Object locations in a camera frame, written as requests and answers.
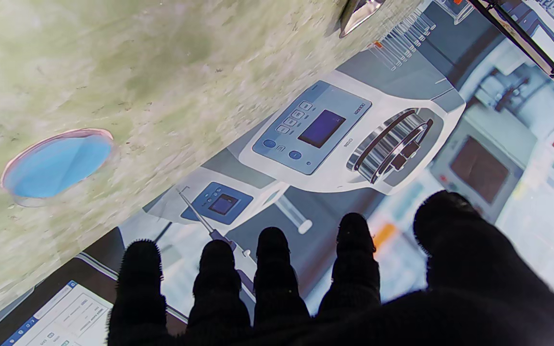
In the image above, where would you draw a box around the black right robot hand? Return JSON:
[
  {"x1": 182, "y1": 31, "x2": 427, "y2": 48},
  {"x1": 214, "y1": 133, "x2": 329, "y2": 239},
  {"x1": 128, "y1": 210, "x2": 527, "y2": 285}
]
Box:
[{"x1": 108, "y1": 191, "x2": 554, "y2": 346}]

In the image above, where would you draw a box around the blue round filter paper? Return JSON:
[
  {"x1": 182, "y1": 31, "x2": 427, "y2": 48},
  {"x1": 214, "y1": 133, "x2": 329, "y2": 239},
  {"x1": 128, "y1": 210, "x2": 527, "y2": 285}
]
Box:
[{"x1": 4, "y1": 135, "x2": 113, "y2": 198}]

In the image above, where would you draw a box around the printed laboratory backdrop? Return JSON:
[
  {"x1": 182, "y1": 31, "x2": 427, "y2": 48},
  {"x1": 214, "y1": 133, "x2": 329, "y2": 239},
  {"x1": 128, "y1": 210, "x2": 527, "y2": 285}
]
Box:
[{"x1": 0, "y1": 0, "x2": 554, "y2": 346}]

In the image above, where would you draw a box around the stainless steel tray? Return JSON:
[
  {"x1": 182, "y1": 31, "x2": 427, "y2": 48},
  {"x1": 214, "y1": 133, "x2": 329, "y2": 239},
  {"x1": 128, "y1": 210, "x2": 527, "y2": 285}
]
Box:
[{"x1": 339, "y1": 0, "x2": 386, "y2": 38}]

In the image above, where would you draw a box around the blue round lid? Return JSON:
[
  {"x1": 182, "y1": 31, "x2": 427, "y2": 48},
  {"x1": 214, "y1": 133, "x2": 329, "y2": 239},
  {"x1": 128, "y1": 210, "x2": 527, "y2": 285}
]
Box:
[{"x1": 0, "y1": 128, "x2": 115, "y2": 208}]

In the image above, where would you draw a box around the black backdrop frame bar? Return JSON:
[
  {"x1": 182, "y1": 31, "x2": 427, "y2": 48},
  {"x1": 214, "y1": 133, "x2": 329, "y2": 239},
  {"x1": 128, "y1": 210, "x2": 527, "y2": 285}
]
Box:
[{"x1": 469, "y1": 0, "x2": 554, "y2": 109}]

